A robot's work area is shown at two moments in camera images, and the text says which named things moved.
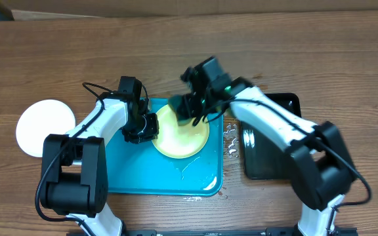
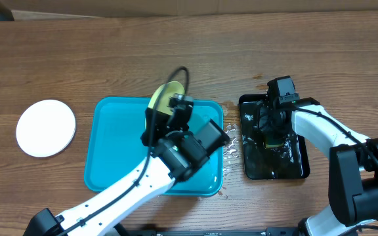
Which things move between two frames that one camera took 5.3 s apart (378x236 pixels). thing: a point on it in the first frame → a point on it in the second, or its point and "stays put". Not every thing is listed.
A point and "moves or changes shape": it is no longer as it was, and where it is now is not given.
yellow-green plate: [178, 141] moves or changes shape
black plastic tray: [264, 157] stays put
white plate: [41, 118] stays put
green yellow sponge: [178, 105] moves or changes shape
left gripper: [152, 134] → [159, 120]
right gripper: [192, 105] → [267, 127]
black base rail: [270, 231] stays put
